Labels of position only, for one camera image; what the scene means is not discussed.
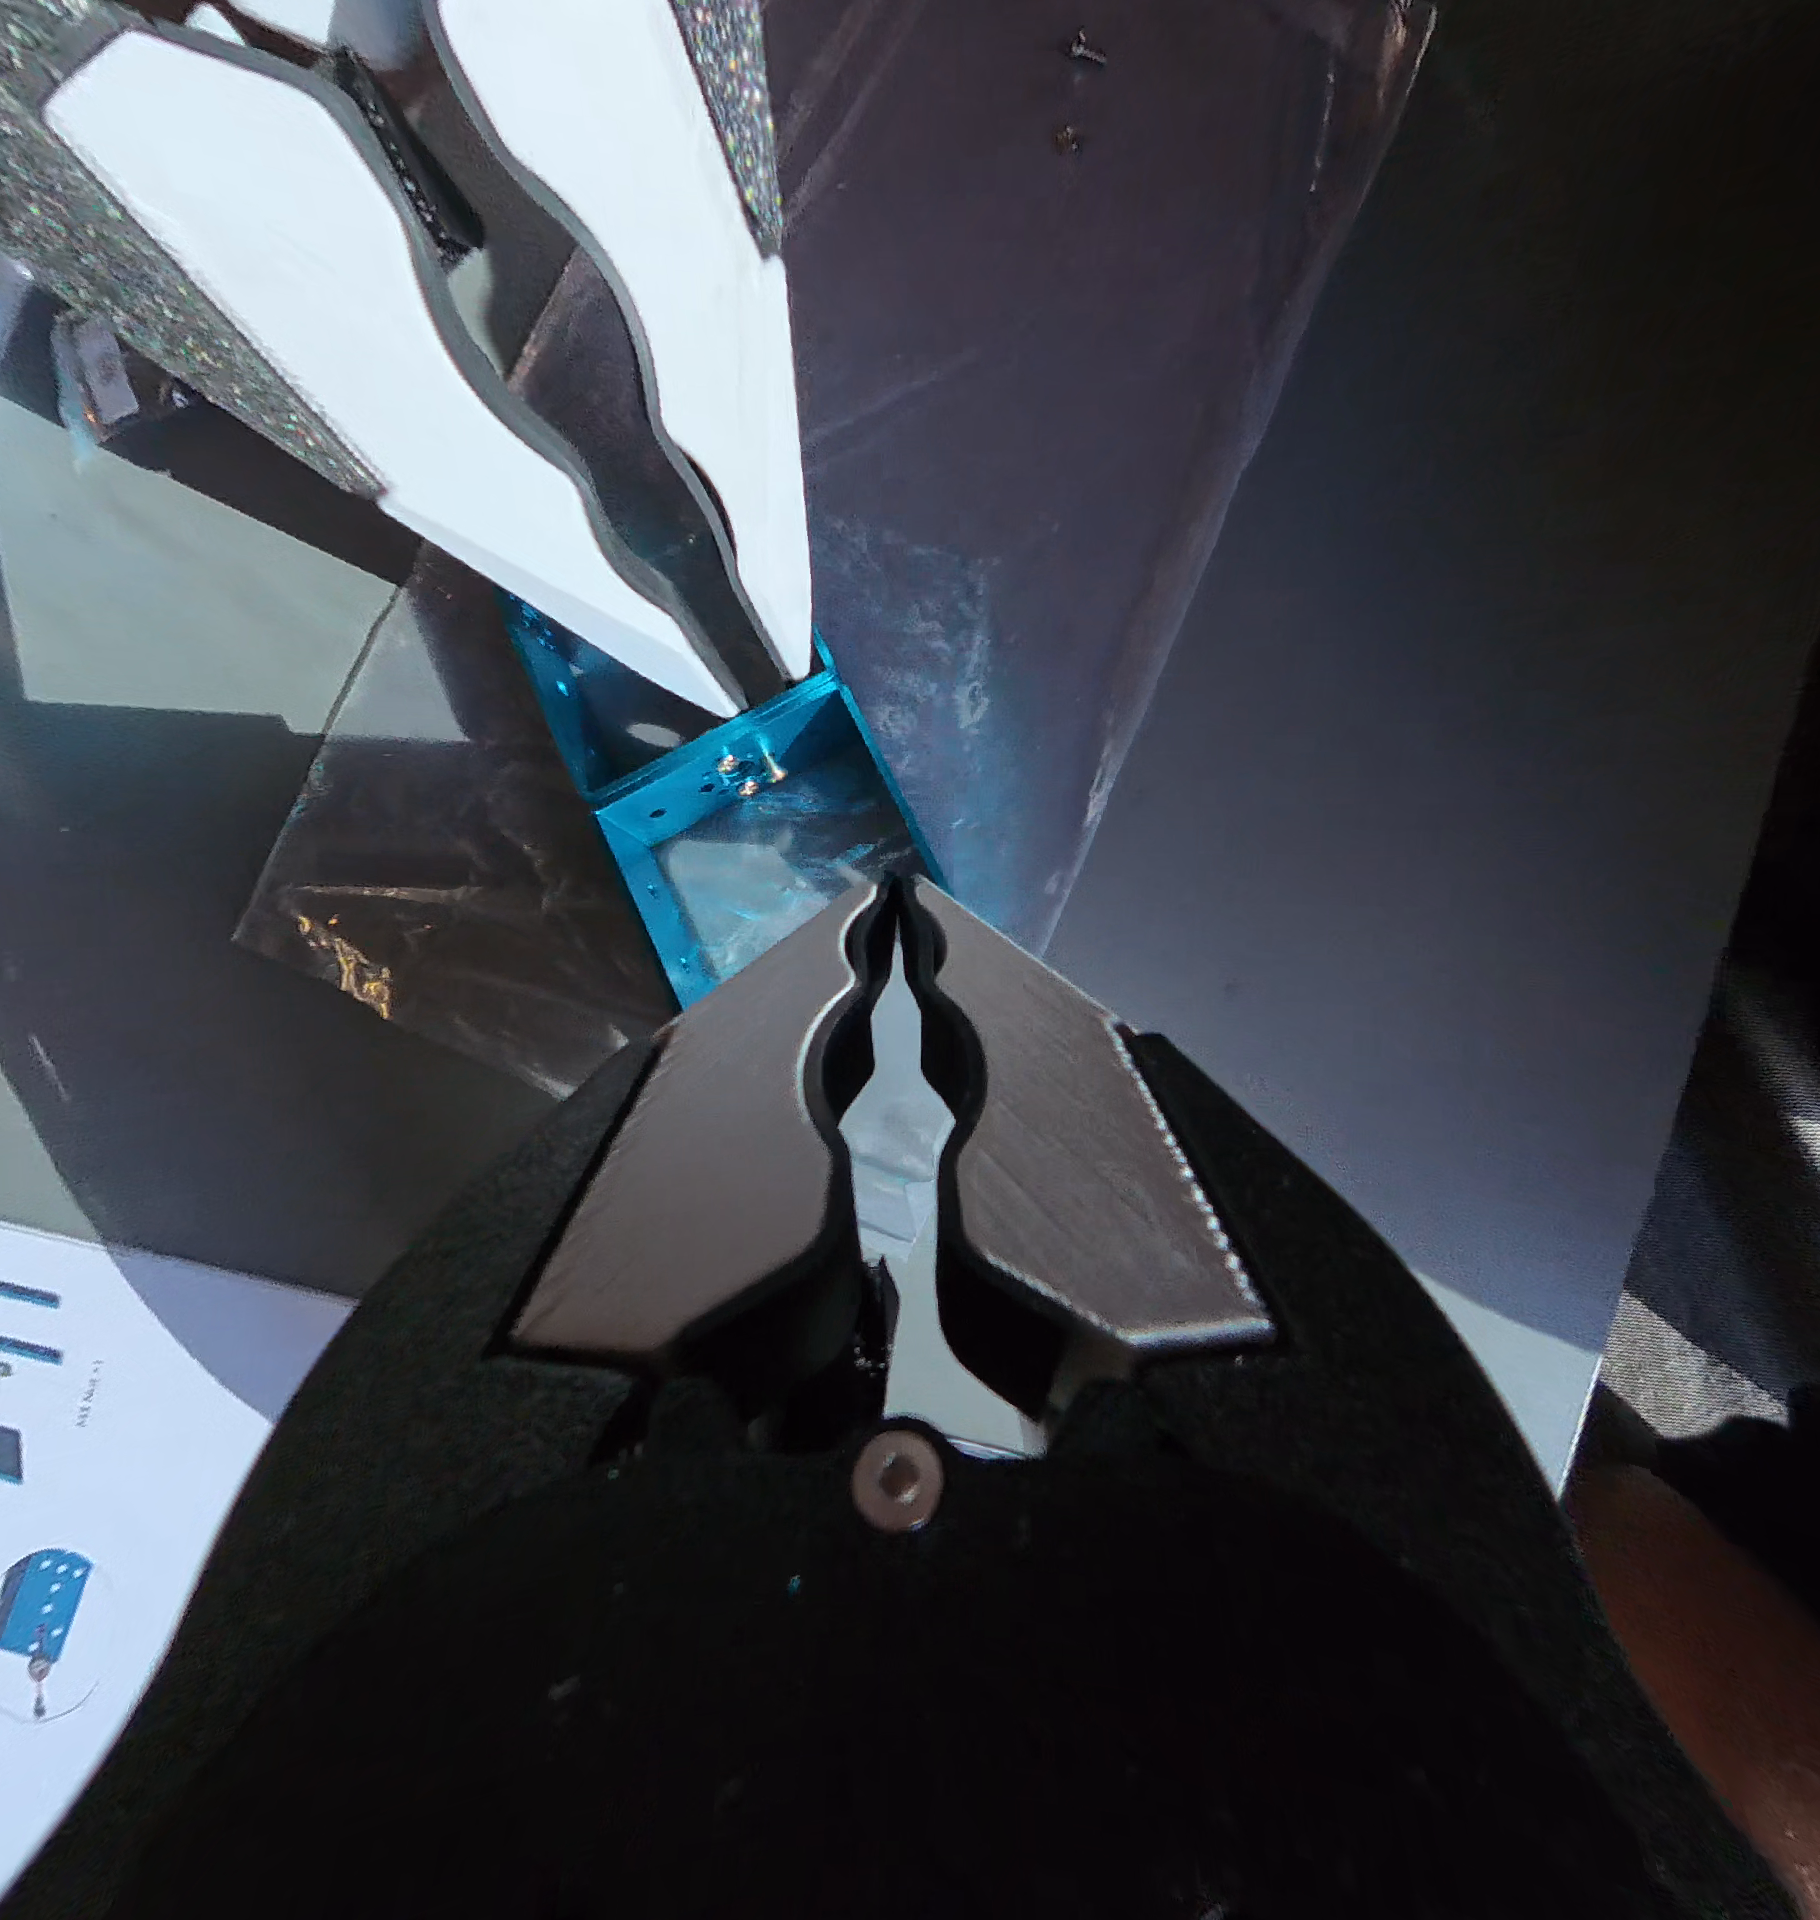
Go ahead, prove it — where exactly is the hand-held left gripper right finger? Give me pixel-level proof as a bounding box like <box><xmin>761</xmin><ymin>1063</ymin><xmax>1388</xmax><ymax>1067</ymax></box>
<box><xmin>909</xmin><ymin>875</ymin><xmax>1280</xmax><ymax>1366</ymax></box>

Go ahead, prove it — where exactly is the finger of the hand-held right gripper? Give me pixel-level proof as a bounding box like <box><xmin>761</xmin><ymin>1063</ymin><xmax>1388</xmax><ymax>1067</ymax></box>
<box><xmin>36</xmin><ymin>25</ymin><xmax>756</xmax><ymax>720</ymax></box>
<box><xmin>415</xmin><ymin>0</ymin><xmax>822</xmax><ymax>677</ymax></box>

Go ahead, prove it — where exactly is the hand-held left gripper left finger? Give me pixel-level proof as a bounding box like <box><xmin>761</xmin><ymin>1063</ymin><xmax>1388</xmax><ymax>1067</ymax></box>
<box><xmin>505</xmin><ymin>871</ymin><xmax>900</xmax><ymax>1366</ymax></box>

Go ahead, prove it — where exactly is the blue metal bracket assembly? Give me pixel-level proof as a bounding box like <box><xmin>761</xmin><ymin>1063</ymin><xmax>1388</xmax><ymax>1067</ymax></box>
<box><xmin>505</xmin><ymin>595</ymin><xmax>941</xmax><ymax>1013</ymax></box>

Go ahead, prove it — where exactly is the small clear plastic bag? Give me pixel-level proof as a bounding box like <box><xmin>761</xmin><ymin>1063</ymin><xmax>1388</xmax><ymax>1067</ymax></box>
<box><xmin>230</xmin><ymin>569</ymin><xmax>688</xmax><ymax>1106</ymax></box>

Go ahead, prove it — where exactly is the pile of small screw bags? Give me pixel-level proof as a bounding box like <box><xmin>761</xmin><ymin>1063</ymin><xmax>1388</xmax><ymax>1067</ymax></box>
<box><xmin>47</xmin><ymin>302</ymin><xmax>208</xmax><ymax>467</ymax></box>

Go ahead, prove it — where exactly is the large clear plastic bag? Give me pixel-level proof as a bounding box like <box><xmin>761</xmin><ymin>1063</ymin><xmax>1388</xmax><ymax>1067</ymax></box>
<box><xmin>505</xmin><ymin>0</ymin><xmax>1442</xmax><ymax>955</ymax></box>

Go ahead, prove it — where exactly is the white instruction sheet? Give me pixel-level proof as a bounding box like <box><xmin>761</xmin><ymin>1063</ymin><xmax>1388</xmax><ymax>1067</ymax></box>
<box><xmin>0</xmin><ymin>1207</ymin><xmax>357</xmax><ymax>1920</ymax></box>

